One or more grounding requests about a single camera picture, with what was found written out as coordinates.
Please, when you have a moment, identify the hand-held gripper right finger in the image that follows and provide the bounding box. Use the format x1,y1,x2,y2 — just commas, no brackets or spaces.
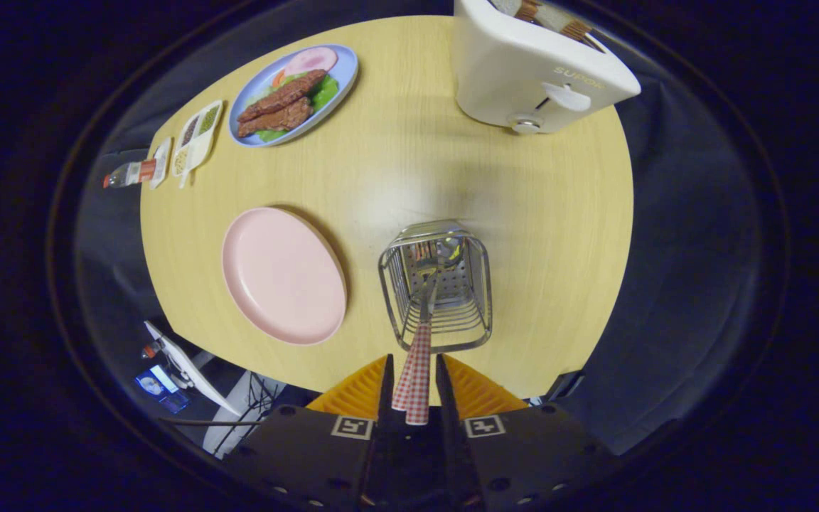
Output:
435,353,620,512

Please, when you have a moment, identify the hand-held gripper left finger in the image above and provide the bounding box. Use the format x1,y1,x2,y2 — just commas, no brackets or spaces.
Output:
221,353,397,512

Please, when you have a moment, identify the checked handle metal spoon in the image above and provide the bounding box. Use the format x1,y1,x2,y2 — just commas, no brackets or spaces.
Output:
391,257,442,412

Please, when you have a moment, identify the checked handle metal fork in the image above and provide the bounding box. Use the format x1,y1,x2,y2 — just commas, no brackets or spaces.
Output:
406,242,464,426

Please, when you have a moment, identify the black tripod stand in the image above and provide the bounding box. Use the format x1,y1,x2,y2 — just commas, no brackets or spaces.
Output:
214,370,286,456

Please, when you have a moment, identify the pink round plate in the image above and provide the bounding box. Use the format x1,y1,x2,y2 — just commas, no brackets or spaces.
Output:
222,207,348,346

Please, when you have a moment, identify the white flat device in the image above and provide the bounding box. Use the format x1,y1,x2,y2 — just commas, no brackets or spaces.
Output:
144,320,243,417

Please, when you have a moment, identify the blue lit screen device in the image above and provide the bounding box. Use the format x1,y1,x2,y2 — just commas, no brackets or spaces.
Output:
134,364,190,415

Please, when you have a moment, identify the brown meat slice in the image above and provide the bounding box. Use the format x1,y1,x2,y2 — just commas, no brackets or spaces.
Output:
237,69,328,123
237,97,314,139

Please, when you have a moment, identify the green lettuce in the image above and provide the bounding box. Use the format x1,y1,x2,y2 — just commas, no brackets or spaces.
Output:
253,73,340,143

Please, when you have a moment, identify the white divided seasoning dish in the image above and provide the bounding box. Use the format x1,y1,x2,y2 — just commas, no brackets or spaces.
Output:
171,100,224,189

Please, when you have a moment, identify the small white square tray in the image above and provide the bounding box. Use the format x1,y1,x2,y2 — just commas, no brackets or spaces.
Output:
149,137,173,190

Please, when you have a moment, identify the blue oval plate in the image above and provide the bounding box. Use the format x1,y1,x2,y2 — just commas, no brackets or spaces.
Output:
228,43,359,148

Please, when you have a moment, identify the white toaster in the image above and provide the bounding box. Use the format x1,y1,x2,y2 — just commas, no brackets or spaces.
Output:
451,0,642,135

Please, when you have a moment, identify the clear bottle with red label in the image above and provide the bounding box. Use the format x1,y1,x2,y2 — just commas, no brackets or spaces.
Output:
102,159,158,189

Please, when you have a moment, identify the pink ham slice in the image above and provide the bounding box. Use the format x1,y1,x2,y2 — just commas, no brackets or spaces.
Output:
283,46,339,76

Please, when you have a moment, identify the toast slice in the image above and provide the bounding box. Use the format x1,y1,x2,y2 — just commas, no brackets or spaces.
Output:
541,6,595,43
498,0,547,22

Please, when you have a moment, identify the metal wire basket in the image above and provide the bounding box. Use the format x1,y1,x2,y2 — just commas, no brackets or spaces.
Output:
378,220,493,354

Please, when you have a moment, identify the black cable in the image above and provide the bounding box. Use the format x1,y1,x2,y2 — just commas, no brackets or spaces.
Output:
161,418,268,427

